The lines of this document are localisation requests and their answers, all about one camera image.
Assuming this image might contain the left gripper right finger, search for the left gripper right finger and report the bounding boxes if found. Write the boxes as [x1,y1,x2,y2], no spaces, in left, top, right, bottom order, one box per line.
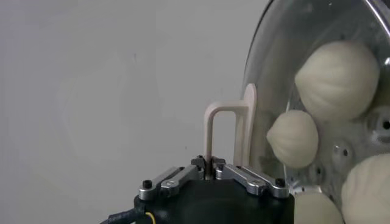
[211,155,290,199]

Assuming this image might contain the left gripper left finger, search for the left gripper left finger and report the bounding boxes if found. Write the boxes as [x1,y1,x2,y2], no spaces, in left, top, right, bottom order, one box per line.
[138,155,211,201]

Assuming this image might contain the white steamed baozi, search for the white steamed baozi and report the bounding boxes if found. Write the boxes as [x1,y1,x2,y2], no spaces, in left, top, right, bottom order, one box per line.
[292,192,345,224]
[341,153,390,224]
[266,109,320,170]
[294,40,381,122]

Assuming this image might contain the glass lid with cream handle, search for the glass lid with cream handle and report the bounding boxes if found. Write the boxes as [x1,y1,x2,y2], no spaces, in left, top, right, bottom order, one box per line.
[203,0,390,224]

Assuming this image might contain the stainless steel steamer basket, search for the stainless steel steamer basket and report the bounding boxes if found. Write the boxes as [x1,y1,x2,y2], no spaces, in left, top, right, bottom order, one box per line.
[258,0,390,214]

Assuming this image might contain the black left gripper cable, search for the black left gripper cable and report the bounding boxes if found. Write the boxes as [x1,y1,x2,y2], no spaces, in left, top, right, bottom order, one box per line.
[99,206,156,224]

